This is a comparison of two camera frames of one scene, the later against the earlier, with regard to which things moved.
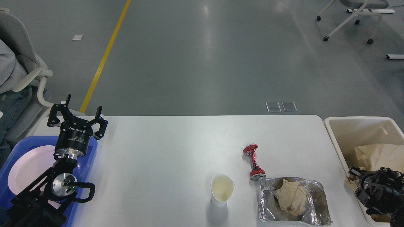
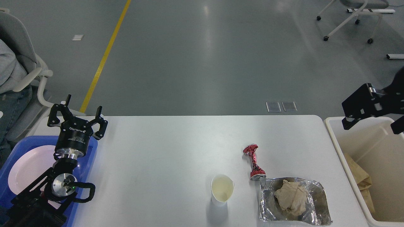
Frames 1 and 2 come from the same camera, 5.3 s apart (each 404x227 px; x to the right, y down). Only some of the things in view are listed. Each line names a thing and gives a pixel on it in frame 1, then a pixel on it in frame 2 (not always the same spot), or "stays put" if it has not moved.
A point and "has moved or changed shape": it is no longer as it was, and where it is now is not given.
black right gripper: [369, 181] → [367, 101]
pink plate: [29, 165] stays put
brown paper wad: [292, 197] stays put
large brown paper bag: [374, 157] has moved or changed shape
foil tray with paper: [270, 207] stays put
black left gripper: [73, 137] stays put
